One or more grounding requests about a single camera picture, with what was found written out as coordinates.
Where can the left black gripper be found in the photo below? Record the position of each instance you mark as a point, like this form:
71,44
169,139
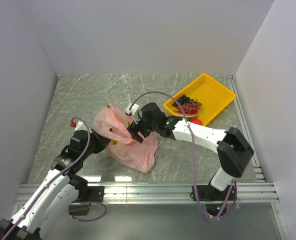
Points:
102,141

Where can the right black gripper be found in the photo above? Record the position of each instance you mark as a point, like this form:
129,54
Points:
135,127

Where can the pink plastic bag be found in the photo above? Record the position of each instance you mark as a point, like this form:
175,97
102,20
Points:
111,122

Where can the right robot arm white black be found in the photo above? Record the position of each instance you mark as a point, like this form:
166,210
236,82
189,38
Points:
233,150

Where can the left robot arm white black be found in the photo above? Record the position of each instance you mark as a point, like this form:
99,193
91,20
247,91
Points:
61,187

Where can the watermelon slice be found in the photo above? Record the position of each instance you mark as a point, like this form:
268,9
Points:
188,116

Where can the dark purple grape bunch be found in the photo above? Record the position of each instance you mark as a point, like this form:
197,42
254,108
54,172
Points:
186,101

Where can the red grape bunch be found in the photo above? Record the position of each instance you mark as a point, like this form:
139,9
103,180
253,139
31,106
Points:
191,108

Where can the red strawberry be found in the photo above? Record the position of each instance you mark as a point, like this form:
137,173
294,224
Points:
196,121

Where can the yellow plastic tray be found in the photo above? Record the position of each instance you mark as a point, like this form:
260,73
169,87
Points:
213,95

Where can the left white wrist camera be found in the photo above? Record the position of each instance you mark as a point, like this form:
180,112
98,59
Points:
78,126

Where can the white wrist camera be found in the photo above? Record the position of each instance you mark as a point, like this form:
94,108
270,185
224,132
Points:
78,126
132,109

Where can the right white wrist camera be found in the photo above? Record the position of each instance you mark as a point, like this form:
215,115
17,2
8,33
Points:
132,109

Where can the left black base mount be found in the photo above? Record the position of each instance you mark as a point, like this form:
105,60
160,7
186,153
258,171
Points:
89,201

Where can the aluminium rail frame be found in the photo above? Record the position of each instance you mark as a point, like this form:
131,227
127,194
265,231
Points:
157,205

